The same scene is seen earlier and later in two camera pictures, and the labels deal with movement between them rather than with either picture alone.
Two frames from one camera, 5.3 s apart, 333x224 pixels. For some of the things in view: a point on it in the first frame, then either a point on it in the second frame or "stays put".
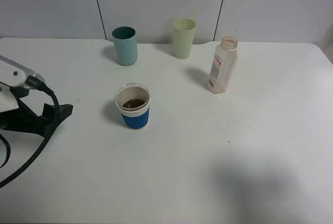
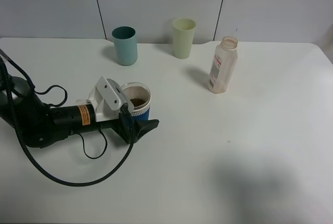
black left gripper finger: (53, 114) to (143, 126)
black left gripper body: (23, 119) to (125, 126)
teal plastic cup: (126, 42) stays put
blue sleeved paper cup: (132, 100) stays put
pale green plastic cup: (183, 29) stays put
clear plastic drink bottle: (223, 65) stays put
